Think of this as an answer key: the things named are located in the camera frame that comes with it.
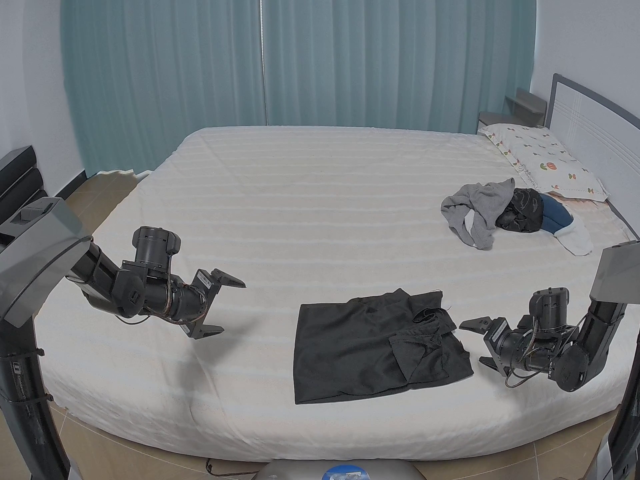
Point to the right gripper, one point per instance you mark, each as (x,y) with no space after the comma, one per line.
(505,345)

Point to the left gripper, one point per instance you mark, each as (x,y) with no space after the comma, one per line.
(192,300)

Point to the black T-shirt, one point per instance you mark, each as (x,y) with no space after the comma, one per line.
(350,348)

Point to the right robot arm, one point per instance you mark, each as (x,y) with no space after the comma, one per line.
(605,313)

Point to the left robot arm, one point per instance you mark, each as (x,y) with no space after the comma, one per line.
(40,248)

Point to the bed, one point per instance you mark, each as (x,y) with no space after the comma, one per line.
(325,208)

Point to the black printed garment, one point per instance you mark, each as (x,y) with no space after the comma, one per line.
(522,210)

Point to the white garment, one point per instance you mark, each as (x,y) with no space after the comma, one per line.
(575,238)

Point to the grey knit garment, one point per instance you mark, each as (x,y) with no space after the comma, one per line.
(482,203)

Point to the dark blue garment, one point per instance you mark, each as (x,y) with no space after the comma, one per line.
(555,215)

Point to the white printed pillow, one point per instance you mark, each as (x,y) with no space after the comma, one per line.
(545,160)

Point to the black chest of drawers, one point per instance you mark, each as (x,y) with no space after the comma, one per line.
(20,183)

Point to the grey bedside table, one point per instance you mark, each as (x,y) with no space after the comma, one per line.
(520,105)

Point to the blue-green curtain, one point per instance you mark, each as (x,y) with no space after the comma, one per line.
(165,68)
(400,48)

